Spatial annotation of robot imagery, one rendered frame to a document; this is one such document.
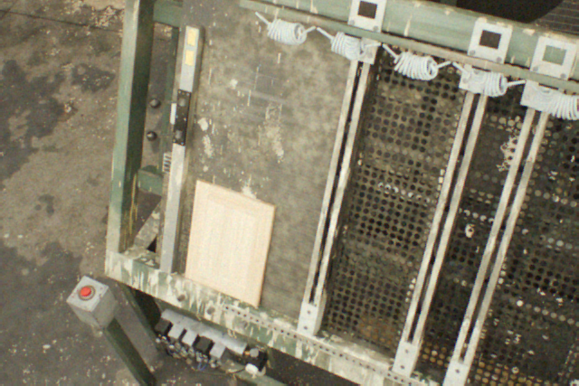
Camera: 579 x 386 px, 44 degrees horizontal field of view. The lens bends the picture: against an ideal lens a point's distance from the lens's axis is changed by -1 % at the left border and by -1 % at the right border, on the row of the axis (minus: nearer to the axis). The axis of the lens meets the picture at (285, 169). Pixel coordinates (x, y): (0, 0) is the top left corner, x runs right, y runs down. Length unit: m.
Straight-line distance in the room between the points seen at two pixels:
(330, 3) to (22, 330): 2.53
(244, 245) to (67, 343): 1.52
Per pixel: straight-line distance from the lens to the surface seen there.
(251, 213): 2.55
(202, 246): 2.71
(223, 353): 2.80
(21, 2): 5.85
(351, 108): 2.26
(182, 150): 2.59
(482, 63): 1.90
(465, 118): 2.14
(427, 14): 2.09
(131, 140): 2.74
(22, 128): 4.86
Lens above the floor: 3.28
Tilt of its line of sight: 52 degrees down
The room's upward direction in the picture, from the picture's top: 10 degrees counter-clockwise
